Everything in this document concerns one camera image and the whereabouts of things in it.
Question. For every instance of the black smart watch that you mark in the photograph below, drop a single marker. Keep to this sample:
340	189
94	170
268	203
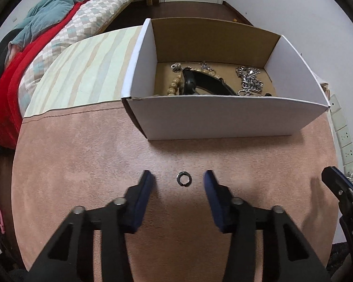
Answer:
206	83

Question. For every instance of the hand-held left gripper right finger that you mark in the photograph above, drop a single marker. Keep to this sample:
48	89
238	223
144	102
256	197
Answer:
216	199

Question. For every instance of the white cardboard box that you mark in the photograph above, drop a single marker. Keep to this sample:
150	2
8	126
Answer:
223	117

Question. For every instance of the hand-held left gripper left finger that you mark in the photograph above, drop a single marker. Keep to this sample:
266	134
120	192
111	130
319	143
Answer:
141	199

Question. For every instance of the teal quilt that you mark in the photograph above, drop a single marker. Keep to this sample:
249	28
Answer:
53	8

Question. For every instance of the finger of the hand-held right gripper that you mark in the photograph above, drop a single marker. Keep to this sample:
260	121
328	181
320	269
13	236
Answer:
335	179

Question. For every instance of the dark fuzzy cloth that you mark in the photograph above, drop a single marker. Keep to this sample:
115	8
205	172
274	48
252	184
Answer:
341	261

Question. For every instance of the grey white checkered quilt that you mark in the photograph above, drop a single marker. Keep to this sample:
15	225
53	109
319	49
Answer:
76	26

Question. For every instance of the white wall socket strip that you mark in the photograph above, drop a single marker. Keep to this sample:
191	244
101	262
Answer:
344	135

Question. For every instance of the bed with blankets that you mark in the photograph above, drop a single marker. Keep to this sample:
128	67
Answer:
6	108

